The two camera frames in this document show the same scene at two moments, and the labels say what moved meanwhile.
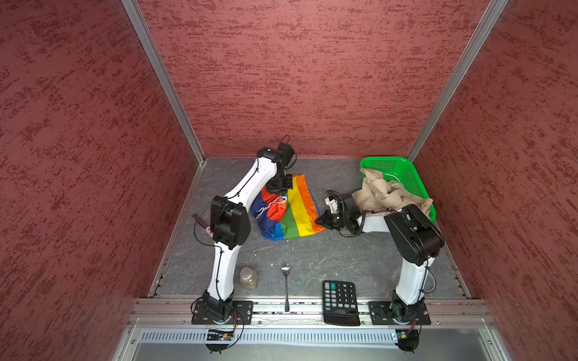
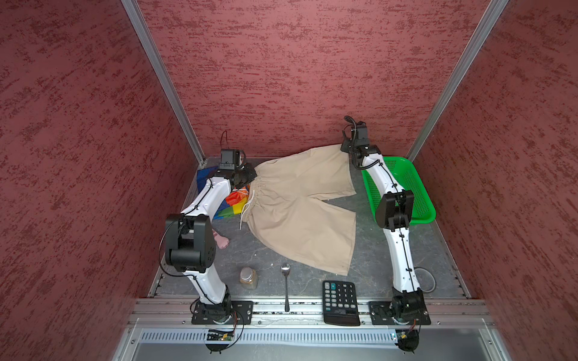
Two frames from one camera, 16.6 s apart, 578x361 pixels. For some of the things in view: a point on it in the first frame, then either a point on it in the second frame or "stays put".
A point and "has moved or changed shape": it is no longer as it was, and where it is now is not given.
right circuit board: x=408 y=339 stays put
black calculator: x=340 y=303 stays put
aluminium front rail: x=158 y=313 stays put
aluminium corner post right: x=493 y=13 stays put
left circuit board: x=220 y=335 stays put
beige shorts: x=377 y=194 → x=287 y=206
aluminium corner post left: x=153 y=49 stays put
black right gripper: x=327 y=223 → x=346 y=145
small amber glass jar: x=248 y=278 stays put
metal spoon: x=286 y=269 stays put
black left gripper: x=272 y=189 → x=251 y=175
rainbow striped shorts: x=293 y=214 has moved or changed shape
